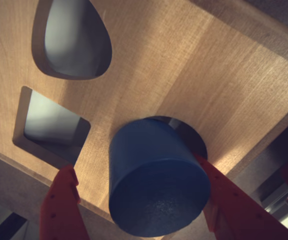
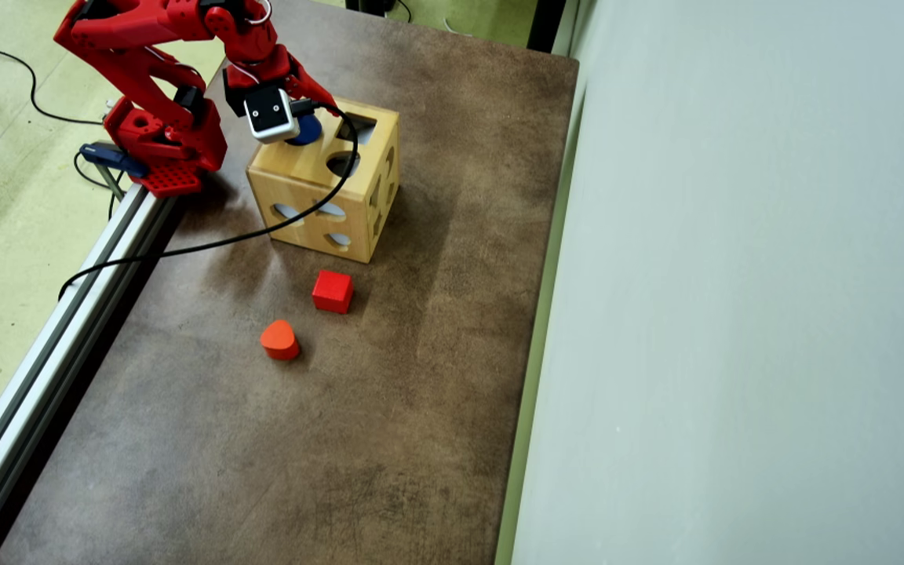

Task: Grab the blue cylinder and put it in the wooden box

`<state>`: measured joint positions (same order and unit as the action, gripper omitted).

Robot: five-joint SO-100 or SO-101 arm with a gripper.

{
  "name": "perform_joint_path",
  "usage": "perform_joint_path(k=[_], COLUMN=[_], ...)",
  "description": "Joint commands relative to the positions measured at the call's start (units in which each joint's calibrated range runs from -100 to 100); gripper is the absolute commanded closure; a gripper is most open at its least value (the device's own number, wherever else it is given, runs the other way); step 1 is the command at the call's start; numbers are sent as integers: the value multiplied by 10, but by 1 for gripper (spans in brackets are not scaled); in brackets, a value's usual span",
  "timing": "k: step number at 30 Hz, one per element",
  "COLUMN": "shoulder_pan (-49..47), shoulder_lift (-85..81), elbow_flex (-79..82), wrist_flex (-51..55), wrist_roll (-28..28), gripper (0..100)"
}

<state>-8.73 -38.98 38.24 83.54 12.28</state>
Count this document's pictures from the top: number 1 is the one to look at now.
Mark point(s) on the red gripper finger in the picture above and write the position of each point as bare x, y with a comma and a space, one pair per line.
234, 207
59, 207

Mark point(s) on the blue cylinder block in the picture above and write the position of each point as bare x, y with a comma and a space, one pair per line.
154, 180

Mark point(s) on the wooden shape sorter box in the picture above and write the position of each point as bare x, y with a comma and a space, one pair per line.
184, 75

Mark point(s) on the aluminium profile rail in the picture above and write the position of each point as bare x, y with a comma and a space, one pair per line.
279, 200

